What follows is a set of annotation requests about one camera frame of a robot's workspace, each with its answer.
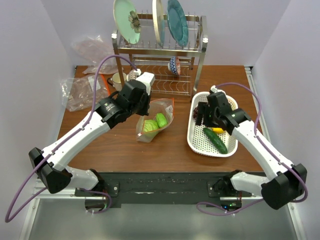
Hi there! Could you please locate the yellow banana bunch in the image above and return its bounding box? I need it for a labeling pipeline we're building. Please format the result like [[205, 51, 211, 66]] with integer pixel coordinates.
[[212, 127, 225, 134]]

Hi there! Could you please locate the green cabbage toy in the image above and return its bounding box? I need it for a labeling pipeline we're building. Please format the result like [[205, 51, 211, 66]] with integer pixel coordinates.
[[142, 119, 159, 133]]

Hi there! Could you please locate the light green chayote squash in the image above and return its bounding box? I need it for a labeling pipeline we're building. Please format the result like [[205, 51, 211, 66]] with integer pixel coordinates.
[[155, 113, 168, 128]]

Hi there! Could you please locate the dark green cucumber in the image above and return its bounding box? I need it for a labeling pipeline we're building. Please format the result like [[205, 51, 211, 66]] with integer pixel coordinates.
[[202, 127, 228, 154]]

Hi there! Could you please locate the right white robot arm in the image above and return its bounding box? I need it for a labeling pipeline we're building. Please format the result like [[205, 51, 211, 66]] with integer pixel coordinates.
[[187, 90, 308, 210]]

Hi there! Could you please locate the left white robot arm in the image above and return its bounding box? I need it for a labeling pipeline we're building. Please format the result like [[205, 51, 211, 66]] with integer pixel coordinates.
[[28, 79, 153, 196]]

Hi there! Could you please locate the crumpled clear bag at back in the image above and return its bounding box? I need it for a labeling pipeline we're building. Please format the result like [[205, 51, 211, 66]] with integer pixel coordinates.
[[71, 35, 114, 75]]

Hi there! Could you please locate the dark red grape bunch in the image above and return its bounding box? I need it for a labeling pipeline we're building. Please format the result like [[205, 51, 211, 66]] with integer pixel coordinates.
[[192, 107, 198, 119]]

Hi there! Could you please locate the cream enamel mug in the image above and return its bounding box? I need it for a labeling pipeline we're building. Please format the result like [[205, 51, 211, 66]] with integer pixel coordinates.
[[107, 72, 123, 92]]

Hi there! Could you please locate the white perforated plastic basket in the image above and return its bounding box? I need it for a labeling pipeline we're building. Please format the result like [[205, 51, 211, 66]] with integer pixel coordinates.
[[186, 91, 239, 158]]

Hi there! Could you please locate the steel two-tier dish rack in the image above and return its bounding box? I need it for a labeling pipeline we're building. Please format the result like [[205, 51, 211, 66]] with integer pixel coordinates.
[[111, 12, 209, 99]]

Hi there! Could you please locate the blue white patterned bowl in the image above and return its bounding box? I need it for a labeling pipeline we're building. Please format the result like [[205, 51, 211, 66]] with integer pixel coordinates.
[[168, 56, 181, 76]]

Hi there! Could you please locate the mint green floral plate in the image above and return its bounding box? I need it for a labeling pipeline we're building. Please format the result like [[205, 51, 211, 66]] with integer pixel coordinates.
[[113, 0, 142, 45]]

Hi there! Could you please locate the cream rimmed plate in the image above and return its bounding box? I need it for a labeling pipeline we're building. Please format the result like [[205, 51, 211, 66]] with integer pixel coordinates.
[[152, 0, 165, 47]]

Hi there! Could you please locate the teal blue plate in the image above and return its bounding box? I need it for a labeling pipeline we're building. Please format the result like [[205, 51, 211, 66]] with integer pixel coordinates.
[[167, 0, 189, 48]]

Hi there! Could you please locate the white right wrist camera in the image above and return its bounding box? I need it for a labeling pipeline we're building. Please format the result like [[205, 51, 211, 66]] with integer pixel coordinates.
[[209, 85, 219, 94]]

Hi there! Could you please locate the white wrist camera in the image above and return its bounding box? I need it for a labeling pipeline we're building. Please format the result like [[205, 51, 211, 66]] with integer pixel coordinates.
[[136, 72, 155, 95], [209, 85, 219, 94]]

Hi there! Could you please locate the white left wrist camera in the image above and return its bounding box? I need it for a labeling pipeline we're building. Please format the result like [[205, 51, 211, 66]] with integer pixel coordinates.
[[136, 72, 155, 95]]

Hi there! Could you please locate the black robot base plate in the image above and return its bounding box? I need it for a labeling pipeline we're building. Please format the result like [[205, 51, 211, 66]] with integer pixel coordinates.
[[74, 171, 252, 210]]

